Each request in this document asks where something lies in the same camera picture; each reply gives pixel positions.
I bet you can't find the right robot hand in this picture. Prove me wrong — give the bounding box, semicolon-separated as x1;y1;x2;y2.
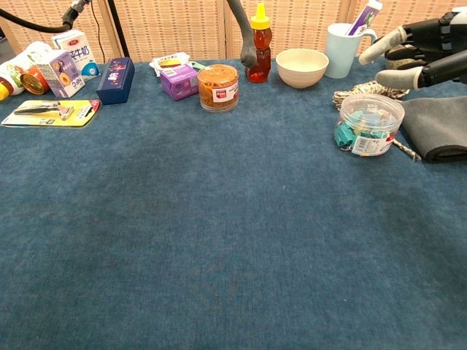
358;7;467;91

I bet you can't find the grey clay snake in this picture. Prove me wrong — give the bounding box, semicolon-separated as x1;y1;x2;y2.
228;0;258;69

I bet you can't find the grey folded cloth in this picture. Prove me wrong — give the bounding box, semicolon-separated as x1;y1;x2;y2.
399;95;467;164

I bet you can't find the purple white toothpaste tube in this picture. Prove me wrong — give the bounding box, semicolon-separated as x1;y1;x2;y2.
345;0;384;36

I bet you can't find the light blue mug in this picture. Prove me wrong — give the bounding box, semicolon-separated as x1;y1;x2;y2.
323;23;378;79

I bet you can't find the clear jar of binder clips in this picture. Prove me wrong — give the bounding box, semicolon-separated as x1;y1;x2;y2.
333;93;406;158

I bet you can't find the cream bowl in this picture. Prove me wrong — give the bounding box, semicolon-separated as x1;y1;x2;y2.
275;48;330;90

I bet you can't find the bear honey bottle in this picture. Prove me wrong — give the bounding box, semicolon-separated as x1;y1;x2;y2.
244;2;272;84

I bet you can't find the clear jar of rubber bands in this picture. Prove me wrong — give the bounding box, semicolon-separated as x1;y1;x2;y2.
197;64;240;112

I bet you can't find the small purple box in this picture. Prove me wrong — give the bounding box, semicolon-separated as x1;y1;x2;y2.
159;63;201;102

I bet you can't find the bamboo folding screen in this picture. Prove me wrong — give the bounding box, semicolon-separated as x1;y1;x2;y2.
0;0;467;63

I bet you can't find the white snack packet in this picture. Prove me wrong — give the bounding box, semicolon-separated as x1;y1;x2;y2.
149;52;193;77

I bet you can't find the blue carpet table cover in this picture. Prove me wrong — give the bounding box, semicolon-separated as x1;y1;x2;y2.
0;54;467;350

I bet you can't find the black tripod stand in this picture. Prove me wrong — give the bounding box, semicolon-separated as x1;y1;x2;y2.
107;0;131;59

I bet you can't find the dark blue box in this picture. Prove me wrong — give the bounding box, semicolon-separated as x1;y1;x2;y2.
96;57;136;106

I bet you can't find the white blue milk carton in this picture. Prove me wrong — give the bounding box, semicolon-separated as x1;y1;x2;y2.
51;28;101;81

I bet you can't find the razor in yellow package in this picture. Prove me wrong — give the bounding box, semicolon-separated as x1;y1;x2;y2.
1;98;101;128

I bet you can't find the purple yogurt carton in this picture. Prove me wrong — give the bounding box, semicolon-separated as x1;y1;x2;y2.
35;49;86;98

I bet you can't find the red can gold lid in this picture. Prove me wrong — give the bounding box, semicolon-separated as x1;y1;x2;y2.
20;64;51;96

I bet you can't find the white bottle yellow cap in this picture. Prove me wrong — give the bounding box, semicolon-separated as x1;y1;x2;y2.
0;41;54;101

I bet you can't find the twisted rope bundle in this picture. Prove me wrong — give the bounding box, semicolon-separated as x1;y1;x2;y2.
332;79;422;163

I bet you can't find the thin black hanging cable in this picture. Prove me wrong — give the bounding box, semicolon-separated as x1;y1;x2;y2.
90;0;107;63

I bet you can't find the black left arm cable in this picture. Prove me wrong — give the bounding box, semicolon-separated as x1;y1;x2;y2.
0;0;92;33

